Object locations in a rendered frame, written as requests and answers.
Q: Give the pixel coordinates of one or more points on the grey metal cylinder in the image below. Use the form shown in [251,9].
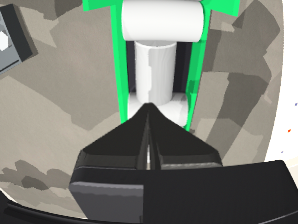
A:
[154,68]

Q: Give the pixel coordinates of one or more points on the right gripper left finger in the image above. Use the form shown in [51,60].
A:
[122,146]

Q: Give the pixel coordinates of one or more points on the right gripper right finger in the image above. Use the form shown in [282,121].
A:
[175,147]

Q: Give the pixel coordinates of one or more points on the black shallow rectangular tray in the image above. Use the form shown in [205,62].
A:
[20,47]

